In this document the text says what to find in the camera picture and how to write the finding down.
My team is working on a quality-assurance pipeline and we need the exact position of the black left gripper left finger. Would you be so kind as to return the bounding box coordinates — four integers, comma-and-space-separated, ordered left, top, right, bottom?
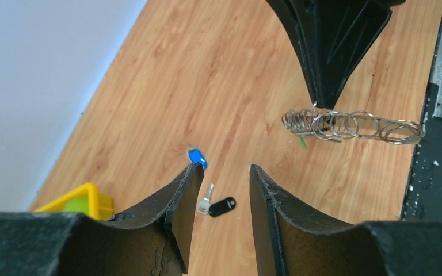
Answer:
0, 164, 204, 275

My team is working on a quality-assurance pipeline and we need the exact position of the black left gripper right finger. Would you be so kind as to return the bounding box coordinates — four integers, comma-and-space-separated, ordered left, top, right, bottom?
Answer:
249, 164, 442, 275

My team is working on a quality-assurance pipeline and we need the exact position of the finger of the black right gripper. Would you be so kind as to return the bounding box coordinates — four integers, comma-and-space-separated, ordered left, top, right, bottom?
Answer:
268, 0, 403, 109

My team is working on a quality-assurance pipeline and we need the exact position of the silver keyring bunch with keys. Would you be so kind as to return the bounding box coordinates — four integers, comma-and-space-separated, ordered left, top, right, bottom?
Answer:
281, 101, 425, 145

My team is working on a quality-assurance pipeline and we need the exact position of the silver key with black tag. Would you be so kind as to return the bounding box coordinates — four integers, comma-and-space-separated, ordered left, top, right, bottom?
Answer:
197, 183, 237, 217

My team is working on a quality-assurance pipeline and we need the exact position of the silver key with blue tag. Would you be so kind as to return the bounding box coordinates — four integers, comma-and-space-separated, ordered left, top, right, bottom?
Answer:
186, 144, 208, 170

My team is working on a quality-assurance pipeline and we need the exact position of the yellow-green pear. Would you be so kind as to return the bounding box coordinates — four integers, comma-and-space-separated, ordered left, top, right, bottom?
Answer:
62, 196, 89, 214

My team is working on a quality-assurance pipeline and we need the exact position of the yellow plastic fruit tray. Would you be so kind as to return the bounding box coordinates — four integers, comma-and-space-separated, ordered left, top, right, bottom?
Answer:
34, 183, 115, 221

